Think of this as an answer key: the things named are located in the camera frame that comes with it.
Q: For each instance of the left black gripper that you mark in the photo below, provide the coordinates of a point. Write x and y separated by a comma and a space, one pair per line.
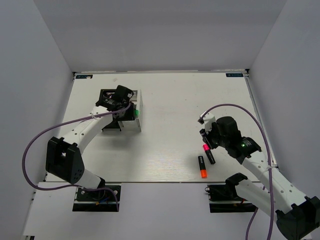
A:
131, 108

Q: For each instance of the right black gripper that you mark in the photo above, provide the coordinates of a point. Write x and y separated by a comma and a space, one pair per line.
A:
206, 136

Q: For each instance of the black green-capped marker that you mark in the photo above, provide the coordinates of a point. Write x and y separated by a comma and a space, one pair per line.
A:
136, 113

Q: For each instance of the pink capped black highlighter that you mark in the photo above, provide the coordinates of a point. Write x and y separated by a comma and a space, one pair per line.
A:
209, 154

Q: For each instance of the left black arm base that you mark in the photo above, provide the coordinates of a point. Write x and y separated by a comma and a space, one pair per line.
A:
97, 201

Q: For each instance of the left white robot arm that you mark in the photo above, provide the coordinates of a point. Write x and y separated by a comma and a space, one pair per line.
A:
64, 154

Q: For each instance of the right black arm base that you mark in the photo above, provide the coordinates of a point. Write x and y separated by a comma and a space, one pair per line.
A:
222, 201

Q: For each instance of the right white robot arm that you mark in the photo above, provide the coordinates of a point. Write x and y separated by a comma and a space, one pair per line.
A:
295, 214

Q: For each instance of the black pen holder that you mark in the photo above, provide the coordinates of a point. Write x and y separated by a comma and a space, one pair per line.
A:
109, 99

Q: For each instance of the white pen holder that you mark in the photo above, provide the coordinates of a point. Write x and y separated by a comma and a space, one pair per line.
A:
132, 119

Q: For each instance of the orange capped black highlighter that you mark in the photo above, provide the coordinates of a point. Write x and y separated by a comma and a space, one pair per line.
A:
202, 167

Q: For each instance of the left blue table label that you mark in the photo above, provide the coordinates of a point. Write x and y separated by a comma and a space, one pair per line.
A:
84, 76

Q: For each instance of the blue table label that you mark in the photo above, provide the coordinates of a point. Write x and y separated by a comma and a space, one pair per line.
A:
234, 75
84, 76

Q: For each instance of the right blue table label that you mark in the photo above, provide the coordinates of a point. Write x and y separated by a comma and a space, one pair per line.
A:
234, 75

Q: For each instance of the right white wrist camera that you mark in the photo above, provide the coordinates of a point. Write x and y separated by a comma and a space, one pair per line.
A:
207, 119

